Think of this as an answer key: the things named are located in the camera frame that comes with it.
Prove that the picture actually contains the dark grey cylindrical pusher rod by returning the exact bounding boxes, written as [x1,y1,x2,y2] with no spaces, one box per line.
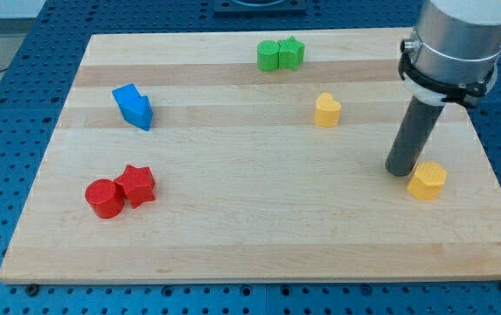
[385,96,443,177]

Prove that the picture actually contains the yellow hexagon block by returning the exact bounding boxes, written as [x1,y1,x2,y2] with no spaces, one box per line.
[407,161,448,200]

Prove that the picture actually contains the black cable clamp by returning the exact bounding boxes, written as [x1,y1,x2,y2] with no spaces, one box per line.
[398,38,498,109]

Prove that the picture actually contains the green cylinder block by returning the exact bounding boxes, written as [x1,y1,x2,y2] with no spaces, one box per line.
[256,40,280,72]

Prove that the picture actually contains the red star block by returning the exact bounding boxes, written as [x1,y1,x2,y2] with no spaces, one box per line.
[114,164,157,208]

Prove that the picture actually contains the blue cube block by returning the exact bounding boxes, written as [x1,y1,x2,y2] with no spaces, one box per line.
[112,83,141,110]

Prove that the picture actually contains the red cylinder block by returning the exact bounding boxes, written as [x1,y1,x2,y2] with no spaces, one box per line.
[85,178,124,219]

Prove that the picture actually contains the yellow heart block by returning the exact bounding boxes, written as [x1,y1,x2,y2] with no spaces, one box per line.
[313,92,342,128]

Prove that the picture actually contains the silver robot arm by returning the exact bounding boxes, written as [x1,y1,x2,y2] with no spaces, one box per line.
[385,0,501,177]

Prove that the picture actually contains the green star block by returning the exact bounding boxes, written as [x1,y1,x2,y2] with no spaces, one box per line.
[278,37,305,71]

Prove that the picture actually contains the blue triangle block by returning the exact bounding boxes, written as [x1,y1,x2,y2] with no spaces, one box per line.
[119,96,153,131]

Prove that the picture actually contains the wooden board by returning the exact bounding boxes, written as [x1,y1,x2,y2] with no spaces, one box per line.
[0,28,501,284]

